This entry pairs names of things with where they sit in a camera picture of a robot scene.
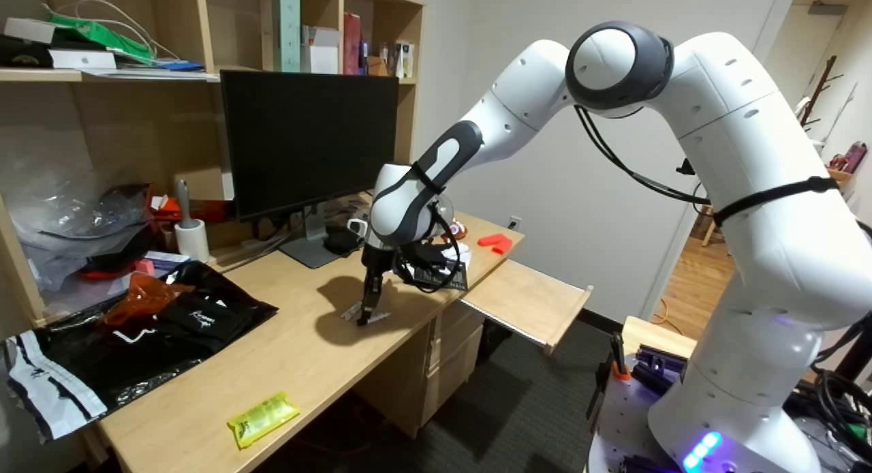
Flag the desk drawer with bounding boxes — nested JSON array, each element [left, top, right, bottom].
[[420, 326, 484, 427], [426, 303, 485, 375]]

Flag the bundle of black cables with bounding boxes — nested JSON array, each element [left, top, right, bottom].
[[783, 309, 872, 460]]

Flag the yellow-green packet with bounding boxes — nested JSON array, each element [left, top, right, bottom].
[[226, 391, 301, 451]]

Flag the wooden pullout board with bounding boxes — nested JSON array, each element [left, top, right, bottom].
[[461, 258, 594, 356]]

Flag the wooden coat rack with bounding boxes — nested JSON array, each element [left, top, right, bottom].
[[796, 55, 845, 127]]

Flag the black computer monitor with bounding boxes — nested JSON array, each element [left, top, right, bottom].
[[219, 70, 400, 269]]

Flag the red book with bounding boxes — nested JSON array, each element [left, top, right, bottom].
[[343, 12, 362, 75]]

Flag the black plastic bag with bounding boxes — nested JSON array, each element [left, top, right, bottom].
[[33, 260, 279, 419]]

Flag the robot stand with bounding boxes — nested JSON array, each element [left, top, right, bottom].
[[585, 316, 872, 473]]

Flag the orange and black tool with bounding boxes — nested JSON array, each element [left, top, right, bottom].
[[609, 333, 632, 381]]

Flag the white paper roll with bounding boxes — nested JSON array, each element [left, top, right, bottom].
[[174, 218, 211, 263]]

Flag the silver tube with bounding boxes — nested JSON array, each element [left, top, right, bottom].
[[340, 301, 393, 324]]

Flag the teal box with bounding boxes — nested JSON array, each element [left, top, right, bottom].
[[272, 0, 302, 73]]

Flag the green plastic bag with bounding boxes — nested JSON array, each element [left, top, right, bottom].
[[48, 12, 159, 66]]

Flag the clear plastic bag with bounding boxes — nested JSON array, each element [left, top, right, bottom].
[[0, 146, 155, 291]]

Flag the orange cable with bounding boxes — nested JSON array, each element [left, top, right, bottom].
[[650, 298, 684, 335]]

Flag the flat white box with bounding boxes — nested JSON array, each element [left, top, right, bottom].
[[49, 49, 118, 70]]

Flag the purple bracket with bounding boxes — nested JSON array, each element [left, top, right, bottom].
[[632, 344, 689, 395]]

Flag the white and black mailer bag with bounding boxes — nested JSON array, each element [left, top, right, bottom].
[[3, 329, 109, 442]]

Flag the wooden desk hutch shelf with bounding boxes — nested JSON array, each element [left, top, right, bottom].
[[0, 0, 426, 329]]

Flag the black keyboard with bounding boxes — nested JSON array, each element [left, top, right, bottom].
[[411, 258, 470, 292]]

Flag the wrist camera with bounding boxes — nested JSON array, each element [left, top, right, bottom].
[[403, 243, 449, 272]]

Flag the orange transparent plastic piece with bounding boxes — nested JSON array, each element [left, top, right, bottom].
[[102, 272, 196, 328]]

